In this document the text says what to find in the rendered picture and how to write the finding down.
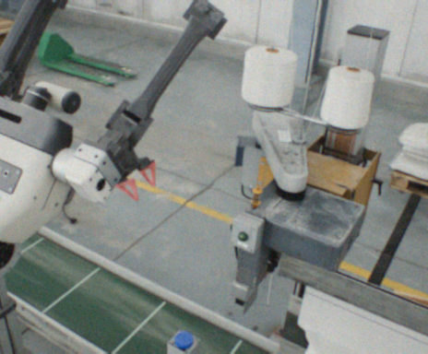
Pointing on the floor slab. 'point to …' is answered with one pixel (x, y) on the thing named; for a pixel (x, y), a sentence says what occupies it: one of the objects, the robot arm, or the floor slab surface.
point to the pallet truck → (48, 53)
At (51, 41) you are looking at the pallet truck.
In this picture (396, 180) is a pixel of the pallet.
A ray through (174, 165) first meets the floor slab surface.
